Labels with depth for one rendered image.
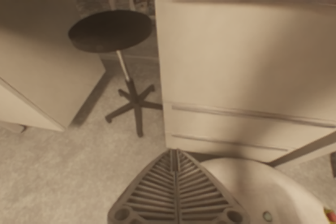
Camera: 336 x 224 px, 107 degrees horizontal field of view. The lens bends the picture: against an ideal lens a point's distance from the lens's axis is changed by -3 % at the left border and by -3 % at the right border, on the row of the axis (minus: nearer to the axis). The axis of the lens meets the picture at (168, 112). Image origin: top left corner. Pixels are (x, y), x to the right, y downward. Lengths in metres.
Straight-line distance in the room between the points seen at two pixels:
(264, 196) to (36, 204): 1.11
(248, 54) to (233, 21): 0.07
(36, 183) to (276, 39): 1.22
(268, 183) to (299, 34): 0.44
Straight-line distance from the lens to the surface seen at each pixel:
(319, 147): 0.68
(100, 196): 0.92
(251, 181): 0.55
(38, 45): 0.83
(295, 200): 0.60
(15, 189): 1.23
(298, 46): 0.31
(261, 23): 0.27
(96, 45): 0.57
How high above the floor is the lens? 0.84
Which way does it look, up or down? 54 degrees down
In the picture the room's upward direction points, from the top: 2 degrees counter-clockwise
